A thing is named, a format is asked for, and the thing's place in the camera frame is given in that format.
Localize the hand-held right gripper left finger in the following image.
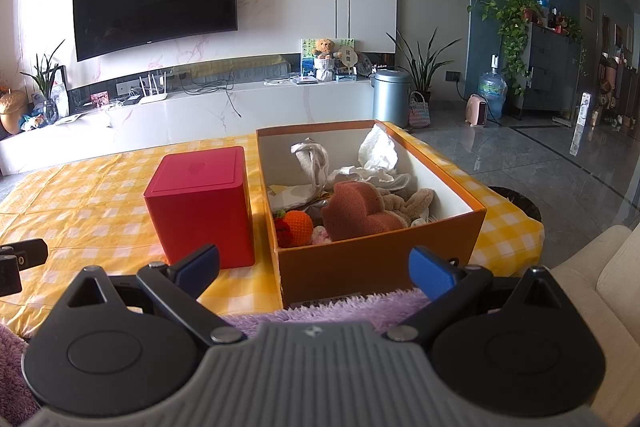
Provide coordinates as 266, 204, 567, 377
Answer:
47, 244, 246, 345

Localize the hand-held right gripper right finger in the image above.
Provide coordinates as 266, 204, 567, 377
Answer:
386, 246, 583, 343

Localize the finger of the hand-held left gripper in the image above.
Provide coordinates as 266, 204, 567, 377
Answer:
0, 238, 49, 266

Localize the orange cardboard box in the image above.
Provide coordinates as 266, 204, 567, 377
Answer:
256, 121, 487, 311

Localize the brown plush toy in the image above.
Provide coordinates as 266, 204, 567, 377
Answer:
377, 187, 434, 229

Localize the orange crochet heart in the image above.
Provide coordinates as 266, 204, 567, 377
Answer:
321, 181, 407, 242

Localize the crocheted orange fruit toy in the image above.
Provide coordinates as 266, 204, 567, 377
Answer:
272, 209, 315, 249

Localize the pale yellow cloth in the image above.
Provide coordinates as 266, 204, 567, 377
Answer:
267, 184, 326, 212

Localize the white plastic bag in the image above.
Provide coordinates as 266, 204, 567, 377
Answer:
290, 139, 332, 196

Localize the red box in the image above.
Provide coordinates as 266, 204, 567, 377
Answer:
143, 146, 257, 271

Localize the yellow checked tablecloth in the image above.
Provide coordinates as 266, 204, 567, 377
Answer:
0, 122, 546, 339

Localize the black bin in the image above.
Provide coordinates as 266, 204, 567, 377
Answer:
485, 186, 543, 224

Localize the purple fluffy blanket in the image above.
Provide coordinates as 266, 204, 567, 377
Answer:
0, 287, 432, 427

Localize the golden acorn-shaped jar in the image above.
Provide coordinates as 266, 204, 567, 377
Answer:
0, 89, 29, 136

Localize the white TV console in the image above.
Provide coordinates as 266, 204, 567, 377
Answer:
0, 78, 397, 178

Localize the woven basket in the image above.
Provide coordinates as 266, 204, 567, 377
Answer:
407, 91, 432, 130

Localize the pink heater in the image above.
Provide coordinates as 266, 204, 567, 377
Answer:
465, 93, 490, 128

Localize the long-leaved plant in glass vase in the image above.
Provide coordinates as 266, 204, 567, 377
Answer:
20, 39, 68, 124

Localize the white router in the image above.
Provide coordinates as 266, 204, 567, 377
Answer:
137, 74, 169, 106

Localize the silver trash can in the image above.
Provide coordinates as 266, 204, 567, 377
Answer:
371, 69, 414, 128

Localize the beige sofa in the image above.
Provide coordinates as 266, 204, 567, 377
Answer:
547, 224, 640, 427

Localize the blue water jug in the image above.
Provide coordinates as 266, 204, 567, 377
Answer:
477, 54, 509, 120

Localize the long-leaved potted plant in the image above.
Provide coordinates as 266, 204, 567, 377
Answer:
387, 27, 462, 108

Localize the white tall carton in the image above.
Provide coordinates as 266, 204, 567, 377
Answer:
570, 92, 594, 156

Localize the teddy bear in white wrap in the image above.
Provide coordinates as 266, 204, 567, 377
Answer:
312, 38, 337, 82

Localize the pothos plant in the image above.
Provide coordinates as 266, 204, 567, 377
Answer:
480, 0, 544, 96

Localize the cluttered display shelf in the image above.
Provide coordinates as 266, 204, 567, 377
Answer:
595, 51, 640, 128

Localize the black photo frame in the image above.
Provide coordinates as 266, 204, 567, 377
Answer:
50, 66, 71, 118

